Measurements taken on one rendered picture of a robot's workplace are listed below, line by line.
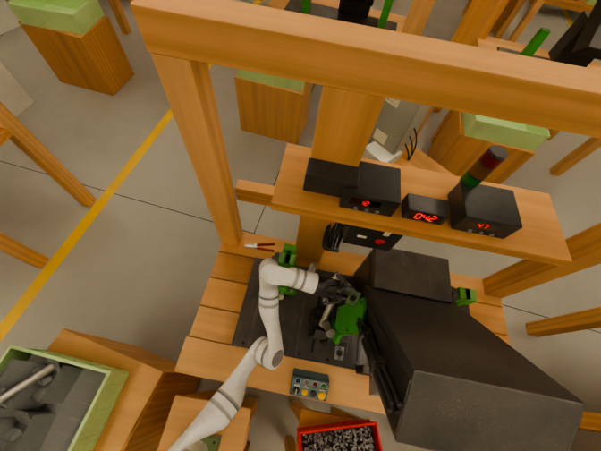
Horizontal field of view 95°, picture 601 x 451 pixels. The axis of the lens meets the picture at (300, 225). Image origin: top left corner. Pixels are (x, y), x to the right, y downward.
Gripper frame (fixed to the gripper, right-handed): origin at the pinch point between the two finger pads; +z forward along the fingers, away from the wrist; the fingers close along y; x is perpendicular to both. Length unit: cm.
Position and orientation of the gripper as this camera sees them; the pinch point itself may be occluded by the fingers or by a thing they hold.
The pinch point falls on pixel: (349, 293)
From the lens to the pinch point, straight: 106.7
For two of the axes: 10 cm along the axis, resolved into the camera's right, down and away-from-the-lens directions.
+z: 9.2, 3.1, 2.2
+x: -1.1, -3.3, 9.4
